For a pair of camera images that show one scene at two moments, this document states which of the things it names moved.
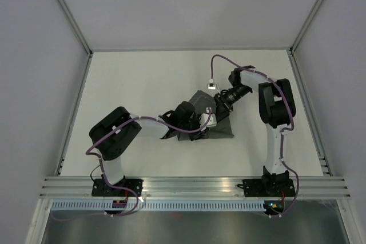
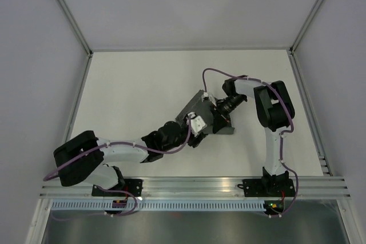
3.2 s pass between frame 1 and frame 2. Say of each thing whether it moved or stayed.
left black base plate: stayed
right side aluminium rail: stayed
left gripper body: moved
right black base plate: stayed
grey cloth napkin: moved
